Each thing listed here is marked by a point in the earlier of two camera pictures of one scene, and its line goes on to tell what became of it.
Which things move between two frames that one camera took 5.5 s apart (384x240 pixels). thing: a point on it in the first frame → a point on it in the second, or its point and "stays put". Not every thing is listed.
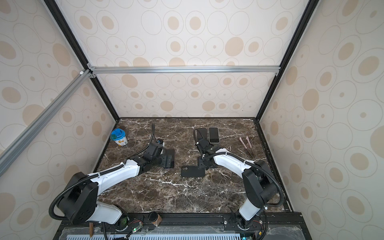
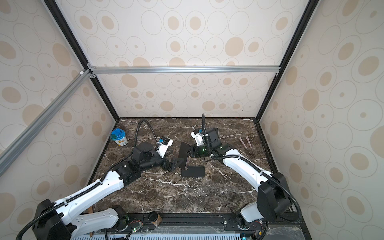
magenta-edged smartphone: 167,152 → 183,153
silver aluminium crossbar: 187,69 stays put
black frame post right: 308,12 stays put
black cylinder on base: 155,218 stays put
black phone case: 192,171 stays put
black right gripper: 200,161 → 194,153
